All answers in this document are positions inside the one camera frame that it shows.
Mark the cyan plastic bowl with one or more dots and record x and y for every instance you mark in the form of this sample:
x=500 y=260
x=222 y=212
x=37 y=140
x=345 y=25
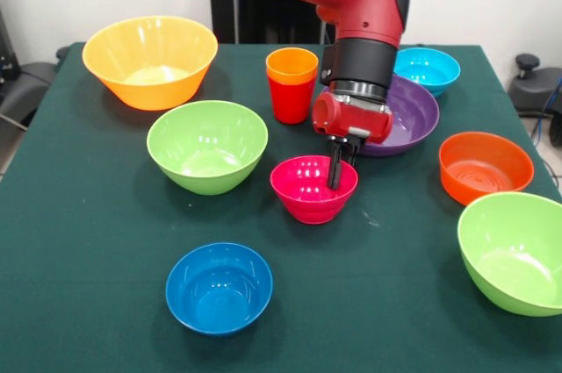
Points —
x=428 y=68

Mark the black pedestal foot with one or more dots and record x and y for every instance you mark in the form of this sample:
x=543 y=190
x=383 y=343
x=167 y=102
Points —
x=533 y=88
x=26 y=83

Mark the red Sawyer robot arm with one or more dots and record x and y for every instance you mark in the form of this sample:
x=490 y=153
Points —
x=360 y=4

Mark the blue plastic bowl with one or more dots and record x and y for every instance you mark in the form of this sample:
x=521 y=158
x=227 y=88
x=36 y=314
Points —
x=218 y=289

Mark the dark green tablecloth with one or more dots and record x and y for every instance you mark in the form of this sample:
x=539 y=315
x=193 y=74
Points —
x=373 y=324

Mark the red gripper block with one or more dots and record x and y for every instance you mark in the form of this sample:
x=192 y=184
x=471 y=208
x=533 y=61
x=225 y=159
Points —
x=355 y=120

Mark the red-orange plastic bowl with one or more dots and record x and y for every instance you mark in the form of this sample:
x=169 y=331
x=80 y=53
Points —
x=485 y=167

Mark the orange plastic cup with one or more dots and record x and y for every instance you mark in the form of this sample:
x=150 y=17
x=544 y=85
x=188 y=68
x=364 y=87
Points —
x=292 y=68

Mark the red plastic cup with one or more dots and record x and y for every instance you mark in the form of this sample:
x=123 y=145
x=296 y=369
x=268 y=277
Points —
x=290 y=101

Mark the large orange plastic bowl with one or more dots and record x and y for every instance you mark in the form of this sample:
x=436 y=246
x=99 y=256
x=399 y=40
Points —
x=149 y=48

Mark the green plastic bowl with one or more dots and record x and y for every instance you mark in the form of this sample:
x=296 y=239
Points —
x=513 y=254
x=206 y=149

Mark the purple plastic bowl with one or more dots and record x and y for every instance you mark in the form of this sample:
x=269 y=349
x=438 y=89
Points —
x=412 y=123

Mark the pink plastic bowl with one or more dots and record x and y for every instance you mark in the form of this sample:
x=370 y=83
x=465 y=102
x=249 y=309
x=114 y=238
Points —
x=303 y=197

